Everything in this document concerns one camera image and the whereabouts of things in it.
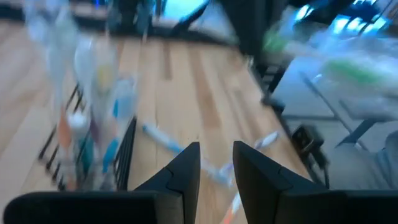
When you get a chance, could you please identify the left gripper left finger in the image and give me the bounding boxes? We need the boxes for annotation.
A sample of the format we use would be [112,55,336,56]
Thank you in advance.
[134,141,201,224]

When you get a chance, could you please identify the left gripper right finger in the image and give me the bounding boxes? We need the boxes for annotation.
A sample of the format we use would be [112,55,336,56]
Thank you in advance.
[232,140,328,224]

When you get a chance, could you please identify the black wire basket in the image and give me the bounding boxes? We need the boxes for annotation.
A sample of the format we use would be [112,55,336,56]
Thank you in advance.
[36,82,138,192]

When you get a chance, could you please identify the black frame bracket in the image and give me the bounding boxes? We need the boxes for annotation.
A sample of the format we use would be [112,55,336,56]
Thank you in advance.
[291,123,328,169]

